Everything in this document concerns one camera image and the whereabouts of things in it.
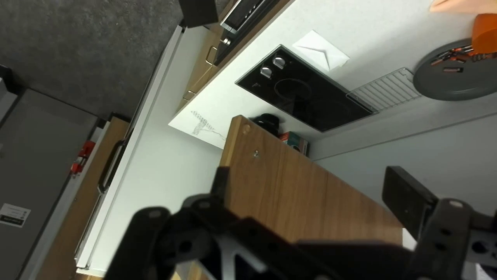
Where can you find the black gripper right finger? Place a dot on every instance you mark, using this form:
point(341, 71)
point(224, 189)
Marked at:
point(440, 234)

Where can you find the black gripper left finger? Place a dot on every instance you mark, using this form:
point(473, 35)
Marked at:
point(171, 239)

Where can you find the wooden cupboard door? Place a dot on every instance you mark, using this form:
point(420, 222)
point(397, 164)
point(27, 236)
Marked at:
point(300, 197)

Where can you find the tall white cabinet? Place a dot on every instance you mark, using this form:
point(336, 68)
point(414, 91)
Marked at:
point(156, 172)

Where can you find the black kettle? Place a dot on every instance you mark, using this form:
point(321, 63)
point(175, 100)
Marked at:
point(266, 124)

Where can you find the grey round plate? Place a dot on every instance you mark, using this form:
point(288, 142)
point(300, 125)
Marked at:
point(456, 83)

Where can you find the white printed sign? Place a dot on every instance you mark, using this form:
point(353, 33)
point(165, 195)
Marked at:
point(15, 215)

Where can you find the black utensil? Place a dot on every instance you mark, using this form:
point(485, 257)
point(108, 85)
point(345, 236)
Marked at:
point(445, 60)

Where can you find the wooden base cabinet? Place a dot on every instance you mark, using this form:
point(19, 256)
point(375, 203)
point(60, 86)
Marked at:
point(207, 68)

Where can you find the black cooktop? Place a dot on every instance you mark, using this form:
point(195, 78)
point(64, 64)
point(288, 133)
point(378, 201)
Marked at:
point(311, 99)

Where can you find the silver cooktop knob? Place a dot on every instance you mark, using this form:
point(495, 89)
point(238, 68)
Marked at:
point(279, 63)
point(266, 72)

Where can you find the orange plastic cup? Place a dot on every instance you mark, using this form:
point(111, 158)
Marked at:
point(487, 33)

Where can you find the white paper sheet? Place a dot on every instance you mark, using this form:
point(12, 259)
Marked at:
point(321, 49)

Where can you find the black rectangular object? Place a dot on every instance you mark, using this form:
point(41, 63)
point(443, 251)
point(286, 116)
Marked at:
point(198, 12)

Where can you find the salmon napkin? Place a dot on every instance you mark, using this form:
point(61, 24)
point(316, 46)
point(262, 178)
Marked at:
point(467, 5)

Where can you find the black appliance panel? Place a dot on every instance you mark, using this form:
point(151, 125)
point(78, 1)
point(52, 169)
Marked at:
point(243, 13)

